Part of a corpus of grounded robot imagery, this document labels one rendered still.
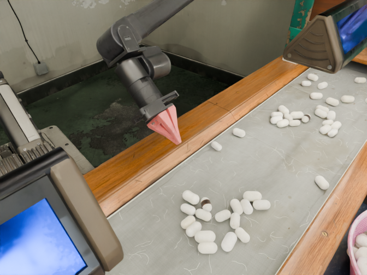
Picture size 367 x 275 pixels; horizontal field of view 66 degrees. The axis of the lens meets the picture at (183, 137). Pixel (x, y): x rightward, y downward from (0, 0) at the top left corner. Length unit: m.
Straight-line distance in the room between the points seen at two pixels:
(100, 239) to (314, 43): 0.36
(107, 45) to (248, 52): 1.88
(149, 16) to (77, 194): 0.58
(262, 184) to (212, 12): 1.99
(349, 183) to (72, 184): 0.61
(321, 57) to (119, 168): 0.45
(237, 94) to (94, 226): 0.78
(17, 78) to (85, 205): 2.36
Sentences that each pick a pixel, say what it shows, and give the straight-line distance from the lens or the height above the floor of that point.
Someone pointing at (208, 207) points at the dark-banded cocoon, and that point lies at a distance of 0.58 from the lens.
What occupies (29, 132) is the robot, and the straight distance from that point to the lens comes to 0.75.
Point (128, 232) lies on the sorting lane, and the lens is 0.57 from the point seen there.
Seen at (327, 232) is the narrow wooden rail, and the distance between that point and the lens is 0.59.
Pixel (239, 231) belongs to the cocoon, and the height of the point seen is 0.76.
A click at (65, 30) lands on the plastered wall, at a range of 2.62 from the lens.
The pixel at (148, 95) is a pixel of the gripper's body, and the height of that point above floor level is 0.92.
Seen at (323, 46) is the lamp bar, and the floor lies 1.07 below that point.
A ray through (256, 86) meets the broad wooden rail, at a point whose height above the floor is 0.76.
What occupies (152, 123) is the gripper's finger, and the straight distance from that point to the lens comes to 0.61.
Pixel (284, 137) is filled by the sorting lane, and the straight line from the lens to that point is 0.80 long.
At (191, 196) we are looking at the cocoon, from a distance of 0.59.
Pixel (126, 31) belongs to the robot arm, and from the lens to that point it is 0.62.
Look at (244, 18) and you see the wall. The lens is 2.36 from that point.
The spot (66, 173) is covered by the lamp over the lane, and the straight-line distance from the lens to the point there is 0.16.
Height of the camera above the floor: 1.21
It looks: 39 degrees down
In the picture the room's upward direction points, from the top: straight up
